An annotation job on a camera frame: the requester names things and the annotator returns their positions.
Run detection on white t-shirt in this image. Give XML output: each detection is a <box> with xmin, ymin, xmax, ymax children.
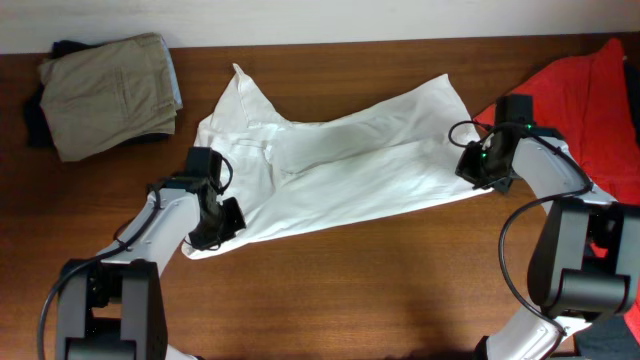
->
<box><xmin>182</xmin><ymin>70</ymin><xmax>477</xmax><ymax>260</ymax></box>

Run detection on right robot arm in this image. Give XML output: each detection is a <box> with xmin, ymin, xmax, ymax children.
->
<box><xmin>455</xmin><ymin>94</ymin><xmax>639</xmax><ymax>360</ymax></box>

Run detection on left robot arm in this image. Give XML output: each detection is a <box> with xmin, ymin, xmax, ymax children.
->
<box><xmin>37</xmin><ymin>147</ymin><xmax>245</xmax><ymax>360</ymax></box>

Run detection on folded light blue garment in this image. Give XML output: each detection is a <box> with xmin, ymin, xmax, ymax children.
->
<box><xmin>161</xmin><ymin>38</ymin><xmax>183</xmax><ymax>109</ymax></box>

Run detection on folded khaki trousers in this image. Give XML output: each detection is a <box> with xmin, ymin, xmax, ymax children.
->
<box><xmin>39</xmin><ymin>33</ymin><xmax>180</xmax><ymax>162</ymax></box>

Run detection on folded black garment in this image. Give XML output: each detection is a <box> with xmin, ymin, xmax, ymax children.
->
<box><xmin>23</xmin><ymin>40</ymin><xmax>171</xmax><ymax>148</ymax></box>

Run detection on dark garment under red shirt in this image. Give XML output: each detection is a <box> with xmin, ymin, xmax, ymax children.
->
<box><xmin>576</xmin><ymin>61</ymin><xmax>639</xmax><ymax>360</ymax></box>

